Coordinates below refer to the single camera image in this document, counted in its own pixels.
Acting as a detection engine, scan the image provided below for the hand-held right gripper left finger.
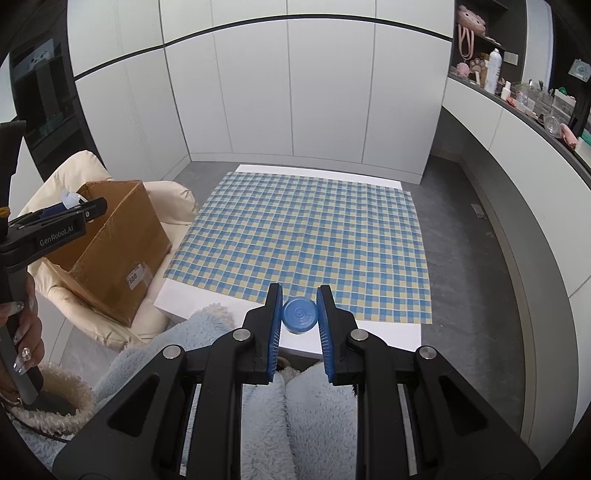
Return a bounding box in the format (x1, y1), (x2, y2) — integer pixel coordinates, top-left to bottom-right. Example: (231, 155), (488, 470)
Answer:
(53, 282), (284, 480)

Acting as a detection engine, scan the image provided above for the pink handbag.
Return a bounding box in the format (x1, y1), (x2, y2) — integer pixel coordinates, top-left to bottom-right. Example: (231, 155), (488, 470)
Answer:
(456, 4), (488, 60)

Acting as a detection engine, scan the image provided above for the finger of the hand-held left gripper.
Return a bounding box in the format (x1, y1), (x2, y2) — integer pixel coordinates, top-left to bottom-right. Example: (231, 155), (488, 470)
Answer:
(39, 203), (88, 217)
(9, 198), (108, 228)

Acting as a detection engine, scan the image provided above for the brown box with paw print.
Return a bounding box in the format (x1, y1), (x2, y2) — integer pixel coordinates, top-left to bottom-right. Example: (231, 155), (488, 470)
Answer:
(467, 53), (490, 88)

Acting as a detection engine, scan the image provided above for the person's left hand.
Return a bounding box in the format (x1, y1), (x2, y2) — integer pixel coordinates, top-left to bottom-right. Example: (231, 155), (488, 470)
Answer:
(0, 272), (46, 384)

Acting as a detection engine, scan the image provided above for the brown cardboard box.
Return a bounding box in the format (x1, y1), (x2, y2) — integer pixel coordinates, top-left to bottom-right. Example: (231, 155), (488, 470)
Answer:
(41, 180), (172, 328)

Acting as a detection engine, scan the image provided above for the cream padded armchair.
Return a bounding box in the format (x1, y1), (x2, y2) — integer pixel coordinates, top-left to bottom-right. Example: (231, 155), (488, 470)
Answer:
(16, 150), (200, 352)

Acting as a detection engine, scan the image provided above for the clear acrylic organizer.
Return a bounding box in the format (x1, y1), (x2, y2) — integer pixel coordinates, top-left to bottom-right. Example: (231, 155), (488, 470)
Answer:
(512, 80), (552, 112)

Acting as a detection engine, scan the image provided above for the white low table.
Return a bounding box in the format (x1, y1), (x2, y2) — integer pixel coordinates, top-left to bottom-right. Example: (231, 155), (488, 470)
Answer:
(153, 164), (433, 361)

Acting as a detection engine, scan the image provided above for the clear drawer organizer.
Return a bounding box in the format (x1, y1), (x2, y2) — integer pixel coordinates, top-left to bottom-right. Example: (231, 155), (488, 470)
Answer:
(551, 90), (578, 121)

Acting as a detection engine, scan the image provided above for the person's light blue fleece clothing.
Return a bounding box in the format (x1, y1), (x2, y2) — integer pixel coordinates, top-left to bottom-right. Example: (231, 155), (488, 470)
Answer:
(18, 302), (365, 480)

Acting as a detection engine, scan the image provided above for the small blue tube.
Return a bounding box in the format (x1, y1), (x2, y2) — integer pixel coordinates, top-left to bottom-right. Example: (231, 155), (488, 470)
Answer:
(281, 296), (319, 336)

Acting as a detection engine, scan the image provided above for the white wardrobe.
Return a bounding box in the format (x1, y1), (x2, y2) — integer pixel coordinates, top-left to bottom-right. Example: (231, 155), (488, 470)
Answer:
(67, 0), (455, 185)

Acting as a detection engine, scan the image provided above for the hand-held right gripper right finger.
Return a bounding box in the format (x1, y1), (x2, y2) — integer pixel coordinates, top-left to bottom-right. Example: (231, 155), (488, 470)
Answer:
(315, 285), (541, 480)

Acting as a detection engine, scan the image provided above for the black glass cabinet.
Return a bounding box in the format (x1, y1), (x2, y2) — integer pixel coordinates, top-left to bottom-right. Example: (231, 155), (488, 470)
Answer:
(9, 0), (112, 174)

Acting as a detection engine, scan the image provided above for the blue yellow checked tablecloth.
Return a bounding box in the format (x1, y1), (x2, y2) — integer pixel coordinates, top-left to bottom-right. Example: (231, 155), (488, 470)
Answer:
(164, 172), (433, 326)

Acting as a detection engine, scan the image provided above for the tall white spray bottle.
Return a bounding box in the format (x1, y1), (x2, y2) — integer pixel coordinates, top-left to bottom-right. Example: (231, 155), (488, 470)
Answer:
(484, 47), (504, 94)

